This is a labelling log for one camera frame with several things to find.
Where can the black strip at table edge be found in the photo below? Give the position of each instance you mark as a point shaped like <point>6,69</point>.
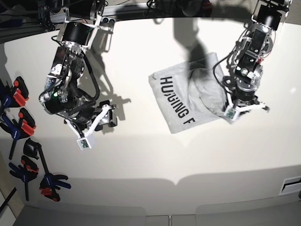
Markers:
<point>5,203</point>

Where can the large black bar clamp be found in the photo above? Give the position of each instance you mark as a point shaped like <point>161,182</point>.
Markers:
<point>50,183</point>

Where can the gripper right of image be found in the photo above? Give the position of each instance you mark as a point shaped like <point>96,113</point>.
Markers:
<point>241,99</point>

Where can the blue orange bar clamp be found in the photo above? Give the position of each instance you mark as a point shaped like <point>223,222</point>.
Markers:
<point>26,173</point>
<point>15,96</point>
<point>21,129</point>

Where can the upper blue orange bar clamp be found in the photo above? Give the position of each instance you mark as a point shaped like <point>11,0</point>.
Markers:
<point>15,96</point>

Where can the gripper left of image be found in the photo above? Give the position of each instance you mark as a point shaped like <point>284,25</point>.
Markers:
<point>90,120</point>

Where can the grey T-shirt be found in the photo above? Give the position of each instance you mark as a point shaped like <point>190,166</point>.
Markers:
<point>188,94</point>

